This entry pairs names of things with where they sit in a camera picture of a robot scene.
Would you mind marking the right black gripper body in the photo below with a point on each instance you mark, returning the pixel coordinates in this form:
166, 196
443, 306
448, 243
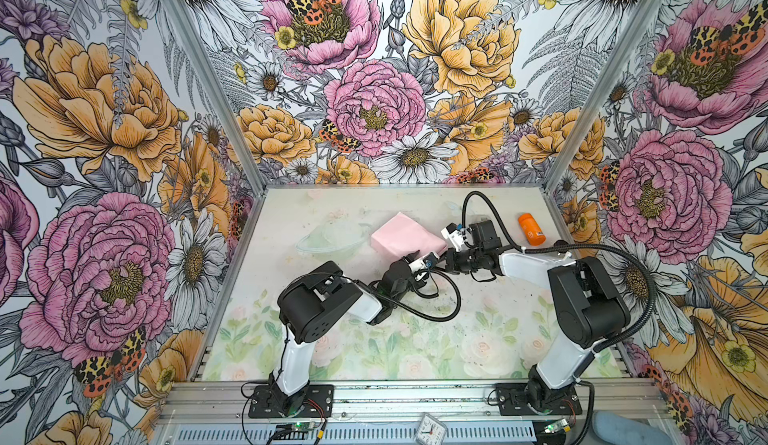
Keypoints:
461, 262

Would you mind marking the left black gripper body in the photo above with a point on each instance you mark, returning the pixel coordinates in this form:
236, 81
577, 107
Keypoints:
412, 287

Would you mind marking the purple wrapping paper sheet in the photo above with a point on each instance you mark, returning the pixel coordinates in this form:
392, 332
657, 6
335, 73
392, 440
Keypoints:
401, 236

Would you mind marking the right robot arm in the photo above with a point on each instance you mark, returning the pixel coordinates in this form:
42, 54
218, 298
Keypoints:
589, 311

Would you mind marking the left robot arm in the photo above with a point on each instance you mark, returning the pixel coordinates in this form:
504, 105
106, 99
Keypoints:
312, 304

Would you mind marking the orange bottle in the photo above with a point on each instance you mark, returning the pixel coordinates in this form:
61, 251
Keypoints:
531, 229

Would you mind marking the small white clock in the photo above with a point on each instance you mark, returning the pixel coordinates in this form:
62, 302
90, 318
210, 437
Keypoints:
430, 431

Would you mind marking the blue grey cloth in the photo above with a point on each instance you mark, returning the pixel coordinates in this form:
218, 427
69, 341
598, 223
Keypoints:
617, 430

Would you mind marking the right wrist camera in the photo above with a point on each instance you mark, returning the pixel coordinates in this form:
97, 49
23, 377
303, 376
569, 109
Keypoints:
478, 236

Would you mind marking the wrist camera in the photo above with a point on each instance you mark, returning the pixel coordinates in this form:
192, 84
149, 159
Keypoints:
478, 236
413, 268

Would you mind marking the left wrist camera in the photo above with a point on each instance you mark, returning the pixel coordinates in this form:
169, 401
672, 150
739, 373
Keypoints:
413, 268

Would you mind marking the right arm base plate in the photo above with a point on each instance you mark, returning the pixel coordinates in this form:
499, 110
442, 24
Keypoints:
518, 399

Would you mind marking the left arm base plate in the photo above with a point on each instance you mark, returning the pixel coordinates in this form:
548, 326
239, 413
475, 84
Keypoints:
312, 401

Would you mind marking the aluminium front rail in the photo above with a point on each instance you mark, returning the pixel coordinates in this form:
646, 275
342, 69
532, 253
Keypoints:
379, 401

